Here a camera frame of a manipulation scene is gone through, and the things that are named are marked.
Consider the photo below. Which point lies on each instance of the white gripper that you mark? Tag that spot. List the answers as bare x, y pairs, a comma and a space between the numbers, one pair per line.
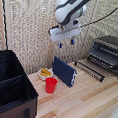
65, 32

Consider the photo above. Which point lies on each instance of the red plastic cup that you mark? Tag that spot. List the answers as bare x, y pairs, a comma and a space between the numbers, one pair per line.
51, 85

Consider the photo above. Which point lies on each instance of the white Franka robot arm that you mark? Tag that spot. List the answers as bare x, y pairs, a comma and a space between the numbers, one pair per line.
68, 8

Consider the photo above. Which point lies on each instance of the dark blue rectangular box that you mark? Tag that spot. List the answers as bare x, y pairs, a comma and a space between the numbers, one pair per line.
63, 71

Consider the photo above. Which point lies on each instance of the yellow food pieces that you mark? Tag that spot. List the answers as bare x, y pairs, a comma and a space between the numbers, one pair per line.
45, 72

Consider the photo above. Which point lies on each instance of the black dish rack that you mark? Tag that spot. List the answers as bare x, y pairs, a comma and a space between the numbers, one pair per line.
90, 71

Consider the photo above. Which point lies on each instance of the beige woven folding screen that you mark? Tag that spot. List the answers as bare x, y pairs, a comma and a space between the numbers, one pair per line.
27, 26

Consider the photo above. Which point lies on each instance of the black fabric storage box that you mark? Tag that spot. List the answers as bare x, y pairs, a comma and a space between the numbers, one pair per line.
13, 89

